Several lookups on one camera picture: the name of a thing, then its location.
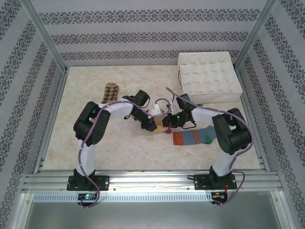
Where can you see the right controller board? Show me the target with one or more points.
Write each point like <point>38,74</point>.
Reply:
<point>218,196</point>

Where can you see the beige sock red toe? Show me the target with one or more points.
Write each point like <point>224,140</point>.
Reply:
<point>160,127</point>

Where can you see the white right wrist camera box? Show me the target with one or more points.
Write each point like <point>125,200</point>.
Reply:
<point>175,108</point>

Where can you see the brown argyle sock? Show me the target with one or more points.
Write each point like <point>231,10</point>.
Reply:
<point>111,91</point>

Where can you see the blue sock orange cuff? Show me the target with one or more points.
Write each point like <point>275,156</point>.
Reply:
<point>190,138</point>

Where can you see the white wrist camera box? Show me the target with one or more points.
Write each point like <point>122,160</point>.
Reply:
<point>175,108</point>
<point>157,111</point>

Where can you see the controller board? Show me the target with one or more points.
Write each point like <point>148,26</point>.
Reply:
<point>218,196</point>
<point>87,196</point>

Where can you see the aluminium mounting rail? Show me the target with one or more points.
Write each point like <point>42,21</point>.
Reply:
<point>152,183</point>

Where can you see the white fabric organizer box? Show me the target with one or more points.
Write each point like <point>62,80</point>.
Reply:
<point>209,97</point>

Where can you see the aluminium frame post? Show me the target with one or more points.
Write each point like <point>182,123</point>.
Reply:
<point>45,33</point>
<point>256,33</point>

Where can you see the left controller board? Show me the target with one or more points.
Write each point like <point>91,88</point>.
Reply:
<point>87,196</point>

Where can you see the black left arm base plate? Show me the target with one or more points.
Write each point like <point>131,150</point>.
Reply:
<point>104,182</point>

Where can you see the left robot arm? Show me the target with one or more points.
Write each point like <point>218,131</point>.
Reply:
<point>90,128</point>

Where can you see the sheet metal shelf panel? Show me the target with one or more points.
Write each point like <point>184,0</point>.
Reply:
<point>152,217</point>

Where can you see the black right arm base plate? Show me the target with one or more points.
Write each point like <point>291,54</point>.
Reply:
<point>201,182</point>

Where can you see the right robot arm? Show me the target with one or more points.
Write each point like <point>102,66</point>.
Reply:
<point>233,133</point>

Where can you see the aluminium table side rail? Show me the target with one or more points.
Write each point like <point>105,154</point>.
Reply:
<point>57,95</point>
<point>245,81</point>

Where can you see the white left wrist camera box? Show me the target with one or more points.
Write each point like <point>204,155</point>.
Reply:
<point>157,111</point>

